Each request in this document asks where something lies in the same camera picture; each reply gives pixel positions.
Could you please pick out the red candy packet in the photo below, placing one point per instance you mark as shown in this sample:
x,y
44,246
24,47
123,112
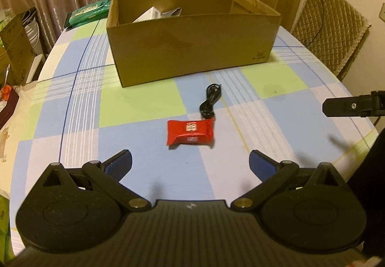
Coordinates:
x,y
189,132

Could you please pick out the checkered tablecloth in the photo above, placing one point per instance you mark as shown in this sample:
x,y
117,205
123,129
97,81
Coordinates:
x,y
80,112

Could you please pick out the quilted beige chair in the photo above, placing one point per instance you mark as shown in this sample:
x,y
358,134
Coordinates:
x,y
334,31

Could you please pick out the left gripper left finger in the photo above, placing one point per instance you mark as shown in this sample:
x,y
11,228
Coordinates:
x,y
105,178

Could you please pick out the dark wooden tray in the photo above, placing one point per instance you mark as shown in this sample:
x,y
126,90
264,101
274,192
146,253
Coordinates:
x,y
8,110

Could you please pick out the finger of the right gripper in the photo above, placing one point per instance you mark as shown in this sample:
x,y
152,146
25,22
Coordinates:
x,y
370,105

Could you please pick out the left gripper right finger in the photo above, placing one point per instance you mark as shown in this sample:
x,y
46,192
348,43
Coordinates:
x,y
275,176

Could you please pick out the green wet wipes pack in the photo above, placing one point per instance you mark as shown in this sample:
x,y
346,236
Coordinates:
x,y
86,14

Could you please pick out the silver foil pouch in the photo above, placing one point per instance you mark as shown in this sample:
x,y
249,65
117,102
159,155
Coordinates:
x,y
172,13

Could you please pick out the brown cardboard box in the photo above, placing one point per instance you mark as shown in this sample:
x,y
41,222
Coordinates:
x,y
208,35

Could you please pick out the brown cardboard carton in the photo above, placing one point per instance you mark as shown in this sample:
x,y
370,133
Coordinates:
x,y
20,45

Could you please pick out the white long medicine box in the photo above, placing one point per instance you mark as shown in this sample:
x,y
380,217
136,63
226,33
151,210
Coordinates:
x,y
151,14

